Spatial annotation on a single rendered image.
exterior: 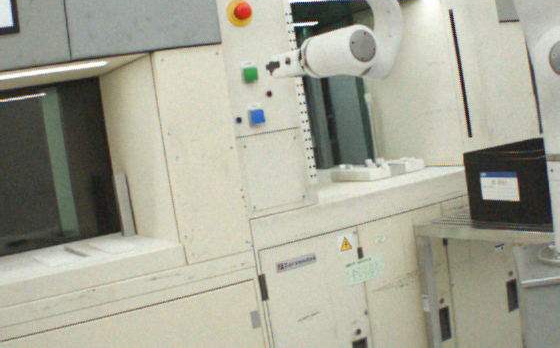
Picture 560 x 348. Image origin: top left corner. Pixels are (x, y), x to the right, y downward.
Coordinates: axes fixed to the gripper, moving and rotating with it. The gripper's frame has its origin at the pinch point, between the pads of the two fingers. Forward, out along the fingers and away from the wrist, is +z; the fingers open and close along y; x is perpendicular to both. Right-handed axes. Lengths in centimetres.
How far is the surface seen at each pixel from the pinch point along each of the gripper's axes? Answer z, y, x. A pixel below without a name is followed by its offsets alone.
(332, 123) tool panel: 99, 80, -17
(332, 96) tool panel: 97, 81, -6
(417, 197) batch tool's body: 12, 45, -37
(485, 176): -10, 48, -33
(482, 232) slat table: -15, 40, -45
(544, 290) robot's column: -59, 11, -46
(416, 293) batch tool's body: 12, 40, -63
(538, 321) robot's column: -58, 10, -52
